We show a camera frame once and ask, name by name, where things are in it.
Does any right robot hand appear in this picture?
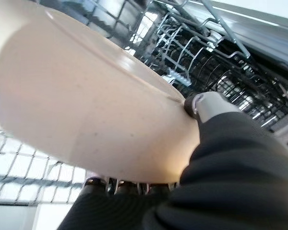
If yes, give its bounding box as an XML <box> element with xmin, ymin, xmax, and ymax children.
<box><xmin>56</xmin><ymin>92</ymin><xmax>288</xmax><ymax>230</ymax></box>

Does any beige ceramic plate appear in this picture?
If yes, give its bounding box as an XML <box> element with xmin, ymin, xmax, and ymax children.
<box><xmin>0</xmin><ymin>0</ymin><xmax>200</xmax><ymax>184</ymax></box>

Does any dark wire plate rack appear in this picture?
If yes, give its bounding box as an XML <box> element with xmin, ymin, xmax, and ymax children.
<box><xmin>86</xmin><ymin>0</ymin><xmax>288</xmax><ymax>135</ymax></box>

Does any dark wire grid basket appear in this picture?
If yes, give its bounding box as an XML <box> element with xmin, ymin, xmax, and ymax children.
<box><xmin>0</xmin><ymin>124</ymin><xmax>88</xmax><ymax>207</ymax></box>

